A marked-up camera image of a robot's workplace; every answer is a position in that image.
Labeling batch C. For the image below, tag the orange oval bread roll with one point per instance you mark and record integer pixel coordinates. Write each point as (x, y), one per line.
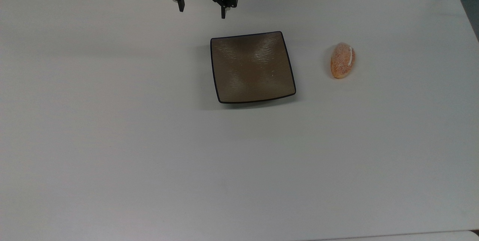
(341, 61)

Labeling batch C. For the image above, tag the brown square ceramic plate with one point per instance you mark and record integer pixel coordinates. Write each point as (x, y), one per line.
(252, 68)

